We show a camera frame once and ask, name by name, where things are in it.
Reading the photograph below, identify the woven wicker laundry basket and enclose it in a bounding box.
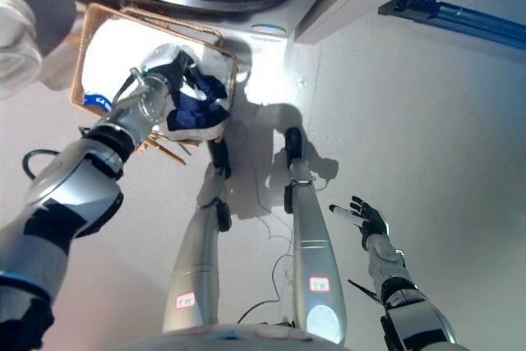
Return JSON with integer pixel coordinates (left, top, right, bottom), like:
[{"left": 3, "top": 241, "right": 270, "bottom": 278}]
[{"left": 69, "top": 2, "right": 240, "bottom": 168}]

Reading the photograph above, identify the white cloth basket liner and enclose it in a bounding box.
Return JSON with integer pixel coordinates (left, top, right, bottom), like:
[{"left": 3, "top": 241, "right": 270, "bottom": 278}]
[{"left": 79, "top": 16, "right": 232, "bottom": 143}]

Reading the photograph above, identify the blue label on liner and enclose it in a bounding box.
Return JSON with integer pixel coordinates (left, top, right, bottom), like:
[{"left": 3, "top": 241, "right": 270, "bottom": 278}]
[{"left": 82, "top": 92, "right": 113, "bottom": 113}]

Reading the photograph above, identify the black and blue gantry frame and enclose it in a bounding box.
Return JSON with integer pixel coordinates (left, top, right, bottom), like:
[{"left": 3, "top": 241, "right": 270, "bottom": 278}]
[{"left": 376, "top": 0, "right": 526, "bottom": 51}]

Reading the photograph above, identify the black right robot foot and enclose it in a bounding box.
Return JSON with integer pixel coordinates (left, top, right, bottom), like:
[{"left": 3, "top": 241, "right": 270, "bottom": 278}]
[{"left": 284, "top": 126, "right": 306, "bottom": 164}]

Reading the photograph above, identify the round washer door with glass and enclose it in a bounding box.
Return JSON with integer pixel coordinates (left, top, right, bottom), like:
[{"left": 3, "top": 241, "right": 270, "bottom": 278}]
[{"left": 0, "top": 0, "right": 79, "bottom": 90}]

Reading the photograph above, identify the black left robot foot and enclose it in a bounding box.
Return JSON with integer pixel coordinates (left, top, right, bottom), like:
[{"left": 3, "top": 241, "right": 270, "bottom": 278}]
[{"left": 206, "top": 138, "right": 233, "bottom": 180}]

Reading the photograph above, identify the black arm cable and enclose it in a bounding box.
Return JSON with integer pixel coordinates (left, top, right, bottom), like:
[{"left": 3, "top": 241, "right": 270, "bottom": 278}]
[{"left": 21, "top": 148, "right": 63, "bottom": 182}]

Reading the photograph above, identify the silver robot leg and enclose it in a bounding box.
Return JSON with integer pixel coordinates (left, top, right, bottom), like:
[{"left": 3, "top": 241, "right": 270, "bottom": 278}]
[
  {"left": 161, "top": 161, "right": 233, "bottom": 335},
  {"left": 282, "top": 155, "right": 348, "bottom": 345}
]

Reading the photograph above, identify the silver right robot leg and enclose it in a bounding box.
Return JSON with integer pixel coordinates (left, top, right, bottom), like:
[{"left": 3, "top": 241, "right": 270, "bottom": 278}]
[{"left": 282, "top": 155, "right": 348, "bottom": 345}]

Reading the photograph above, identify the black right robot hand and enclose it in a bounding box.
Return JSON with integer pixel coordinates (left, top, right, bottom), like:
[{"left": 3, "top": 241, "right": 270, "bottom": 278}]
[{"left": 328, "top": 195, "right": 390, "bottom": 252}]

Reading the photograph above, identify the silver left robot leg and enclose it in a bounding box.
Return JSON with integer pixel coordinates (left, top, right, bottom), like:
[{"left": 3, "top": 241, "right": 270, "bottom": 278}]
[{"left": 161, "top": 161, "right": 233, "bottom": 335}]

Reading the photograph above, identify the black robot foot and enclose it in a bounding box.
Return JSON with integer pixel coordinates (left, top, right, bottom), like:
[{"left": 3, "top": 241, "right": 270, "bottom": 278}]
[
  {"left": 284, "top": 126, "right": 306, "bottom": 164},
  {"left": 206, "top": 138, "right": 233, "bottom": 180}
]

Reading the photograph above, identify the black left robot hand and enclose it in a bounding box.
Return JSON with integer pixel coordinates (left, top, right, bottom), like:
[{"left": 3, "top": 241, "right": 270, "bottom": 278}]
[{"left": 141, "top": 43, "right": 199, "bottom": 99}]

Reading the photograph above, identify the navy blue garment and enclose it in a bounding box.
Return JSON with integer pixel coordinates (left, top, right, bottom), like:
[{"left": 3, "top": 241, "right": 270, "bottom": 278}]
[{"left": 165, "top": 74, "right": 232, "bottom": 132}]

